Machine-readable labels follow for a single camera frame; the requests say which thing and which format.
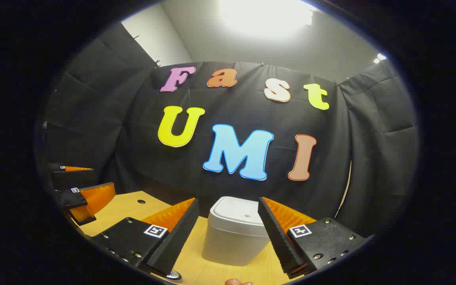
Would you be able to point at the wooden desktop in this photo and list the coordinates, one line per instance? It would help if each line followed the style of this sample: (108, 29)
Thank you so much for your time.
(196, 269)

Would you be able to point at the white desktop garbage bin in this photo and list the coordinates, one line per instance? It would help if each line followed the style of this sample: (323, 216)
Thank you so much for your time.
(232, 237)

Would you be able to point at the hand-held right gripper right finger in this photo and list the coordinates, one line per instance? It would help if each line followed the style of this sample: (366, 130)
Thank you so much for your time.
(279, 237)

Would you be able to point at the small ceiling light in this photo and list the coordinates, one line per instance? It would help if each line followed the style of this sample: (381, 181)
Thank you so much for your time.
(379, 58)

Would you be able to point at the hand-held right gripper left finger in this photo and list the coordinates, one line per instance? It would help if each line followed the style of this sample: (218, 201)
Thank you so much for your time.
(172, 241)

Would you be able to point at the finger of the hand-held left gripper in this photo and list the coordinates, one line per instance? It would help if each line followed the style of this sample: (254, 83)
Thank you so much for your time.
(69, 198)
(71, 178)

